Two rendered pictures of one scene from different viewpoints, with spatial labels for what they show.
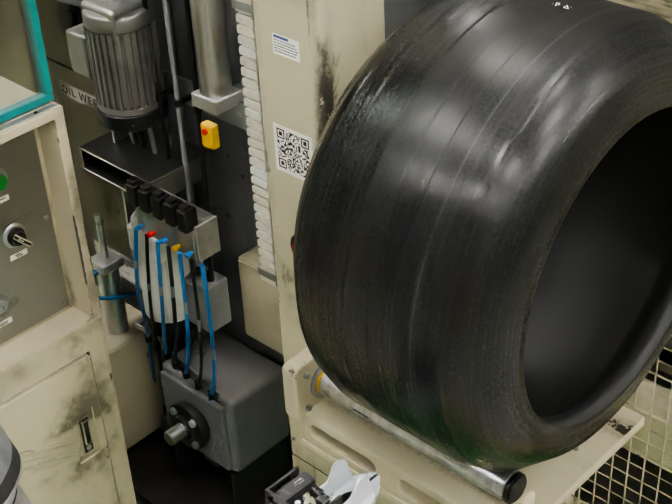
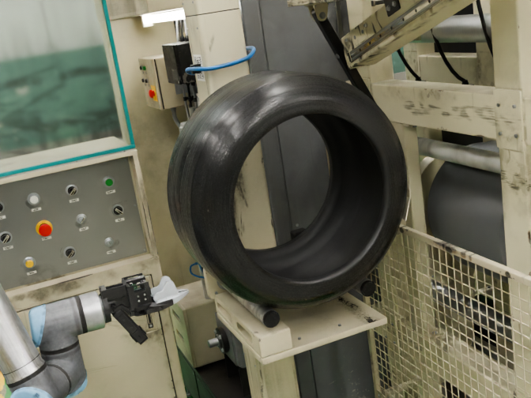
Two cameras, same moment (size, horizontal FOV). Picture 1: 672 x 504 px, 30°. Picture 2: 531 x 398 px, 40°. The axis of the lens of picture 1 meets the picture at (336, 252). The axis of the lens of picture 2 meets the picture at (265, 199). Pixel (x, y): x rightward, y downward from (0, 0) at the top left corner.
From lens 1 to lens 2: 1.09 m
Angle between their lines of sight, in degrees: 29
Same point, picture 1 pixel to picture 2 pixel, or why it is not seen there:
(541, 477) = (312, 334)
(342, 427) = (225, 300)
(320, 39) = not seen: hidden behind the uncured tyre
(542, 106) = (241, 100)
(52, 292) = (137, 242)
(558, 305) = (344, 253)
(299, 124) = not seen: hidden behind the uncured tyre
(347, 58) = not seen: hidden behind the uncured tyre
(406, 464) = (240, 314)
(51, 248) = (137, 220)
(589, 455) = (344, 328)
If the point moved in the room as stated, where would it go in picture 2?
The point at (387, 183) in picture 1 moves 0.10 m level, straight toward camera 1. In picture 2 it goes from (186, 141) to (163, 151)
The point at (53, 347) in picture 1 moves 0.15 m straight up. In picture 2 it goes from (131, 266) to (122, 223)
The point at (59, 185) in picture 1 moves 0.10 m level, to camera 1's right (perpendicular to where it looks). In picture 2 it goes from (138, 189) to (163, 187)
